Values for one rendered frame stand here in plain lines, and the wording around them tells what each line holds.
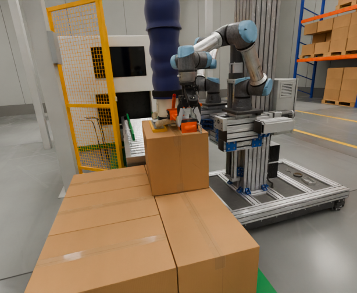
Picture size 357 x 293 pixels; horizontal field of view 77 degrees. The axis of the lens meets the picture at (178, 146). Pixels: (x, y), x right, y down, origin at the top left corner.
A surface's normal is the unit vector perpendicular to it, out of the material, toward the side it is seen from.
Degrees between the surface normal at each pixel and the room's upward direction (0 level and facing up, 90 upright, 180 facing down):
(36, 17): 90
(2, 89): 90
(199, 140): 90
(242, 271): 90
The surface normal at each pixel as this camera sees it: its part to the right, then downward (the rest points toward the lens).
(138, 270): -0.05, -0.95
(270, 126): 0.30, 0.29
